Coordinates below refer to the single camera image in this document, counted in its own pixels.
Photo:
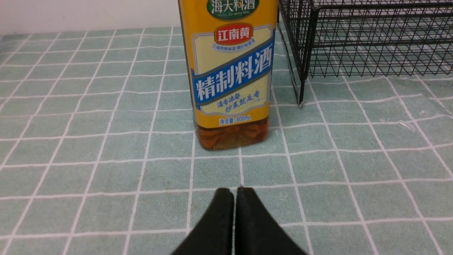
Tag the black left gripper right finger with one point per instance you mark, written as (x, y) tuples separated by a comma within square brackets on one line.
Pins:
[(256, 231)]

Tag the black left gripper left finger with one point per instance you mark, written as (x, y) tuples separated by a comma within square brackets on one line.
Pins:
[(213, 234)]

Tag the yellow-label cooking wine bottle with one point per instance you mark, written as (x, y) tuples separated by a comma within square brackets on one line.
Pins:
[(229, 48)]

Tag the green checkered tablecloth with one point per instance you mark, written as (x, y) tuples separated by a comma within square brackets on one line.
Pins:
[(99, 156)]

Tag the black wire mesh shelf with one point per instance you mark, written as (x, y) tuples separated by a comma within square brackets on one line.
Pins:
[(365, 38)]

